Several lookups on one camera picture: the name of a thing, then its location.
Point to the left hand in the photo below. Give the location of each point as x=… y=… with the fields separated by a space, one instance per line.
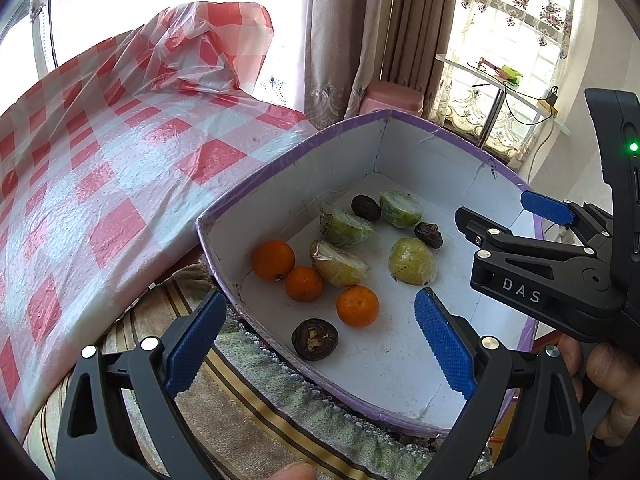
x=295 y=471

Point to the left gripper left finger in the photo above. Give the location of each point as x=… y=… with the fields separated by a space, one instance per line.
x=96 y=439

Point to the green fruit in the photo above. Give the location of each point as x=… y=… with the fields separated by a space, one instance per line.
x=342 y=229
x=401 y=209

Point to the right brown curtain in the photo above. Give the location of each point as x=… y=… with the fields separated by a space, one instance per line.
x=350 y=43

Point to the glass side table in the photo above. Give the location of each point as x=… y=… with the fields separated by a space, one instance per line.
x=490 y=112

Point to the large front orange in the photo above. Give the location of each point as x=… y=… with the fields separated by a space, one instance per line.
x=273 y=260

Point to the purple white cardboard box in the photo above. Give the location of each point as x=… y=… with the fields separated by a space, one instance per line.
x=386 y=371

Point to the green fruit top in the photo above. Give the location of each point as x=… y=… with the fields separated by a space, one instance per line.
x=342 y=229

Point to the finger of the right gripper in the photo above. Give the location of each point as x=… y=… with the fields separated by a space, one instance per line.
x=586 y=220
x=489 y=235

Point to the pink plastic stool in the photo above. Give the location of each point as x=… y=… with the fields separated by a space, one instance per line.
x=384 y=94

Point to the right hand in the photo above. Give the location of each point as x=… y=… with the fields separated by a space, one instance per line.
x=616 y=373

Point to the large dark passion fruit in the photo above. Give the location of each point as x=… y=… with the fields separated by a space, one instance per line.
x=314 y=339

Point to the striped towel cloth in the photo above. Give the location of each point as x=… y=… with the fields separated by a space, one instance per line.
x=250 y=411

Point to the yellow-green fruit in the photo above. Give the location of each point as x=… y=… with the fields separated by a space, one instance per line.
x=412 y=262

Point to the dark passion fruit back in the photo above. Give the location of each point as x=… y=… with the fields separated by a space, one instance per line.
x=429 y=234

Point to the red white checkered tablecloth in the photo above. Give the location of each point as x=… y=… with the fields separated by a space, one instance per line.
x=107 y=162

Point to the lace floral curtain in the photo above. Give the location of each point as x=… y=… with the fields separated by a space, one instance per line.
x=523 y=42

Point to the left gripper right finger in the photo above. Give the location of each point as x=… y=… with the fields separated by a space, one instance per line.
x=546 y=439

